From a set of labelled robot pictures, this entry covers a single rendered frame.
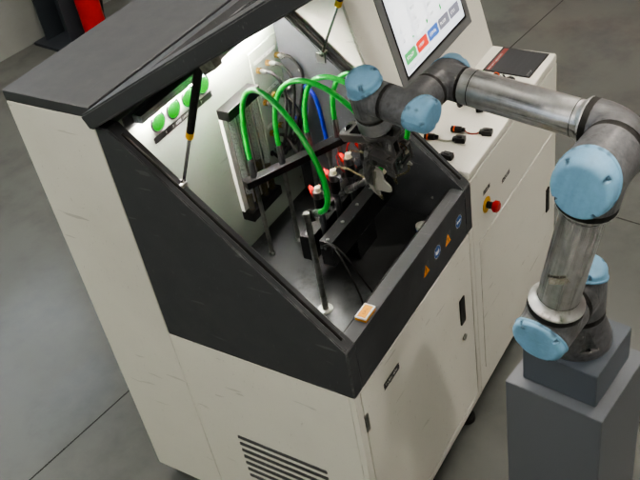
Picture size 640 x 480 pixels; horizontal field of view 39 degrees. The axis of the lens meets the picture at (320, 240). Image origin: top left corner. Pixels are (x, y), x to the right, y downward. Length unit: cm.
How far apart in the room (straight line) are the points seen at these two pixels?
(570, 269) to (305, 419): 91
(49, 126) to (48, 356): 172
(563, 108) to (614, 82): 310
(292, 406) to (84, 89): 94
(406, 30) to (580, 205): 118
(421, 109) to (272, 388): 92
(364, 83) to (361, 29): 70
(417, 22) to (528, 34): 265
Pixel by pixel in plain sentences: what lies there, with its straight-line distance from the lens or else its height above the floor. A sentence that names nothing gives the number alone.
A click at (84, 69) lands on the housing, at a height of 150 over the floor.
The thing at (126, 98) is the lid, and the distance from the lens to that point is 192.
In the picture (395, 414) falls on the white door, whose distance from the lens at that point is 244.
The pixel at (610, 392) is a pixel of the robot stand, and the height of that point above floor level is 80.
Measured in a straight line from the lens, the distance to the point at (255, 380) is 236.
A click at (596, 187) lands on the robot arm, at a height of 149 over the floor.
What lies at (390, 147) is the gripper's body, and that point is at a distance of 190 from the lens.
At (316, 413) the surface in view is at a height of 68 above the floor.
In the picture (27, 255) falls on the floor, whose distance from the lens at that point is 435.
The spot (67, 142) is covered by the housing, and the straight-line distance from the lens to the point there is 220.
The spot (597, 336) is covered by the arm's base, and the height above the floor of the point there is 96.
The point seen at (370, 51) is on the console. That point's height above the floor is 128.
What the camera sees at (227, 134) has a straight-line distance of 238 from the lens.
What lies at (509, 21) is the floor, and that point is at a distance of 547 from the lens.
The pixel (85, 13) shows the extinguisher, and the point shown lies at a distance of 595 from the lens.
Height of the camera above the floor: 243
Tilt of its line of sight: 38 degrees down
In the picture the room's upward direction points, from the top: 11 degrees counter-clockwise
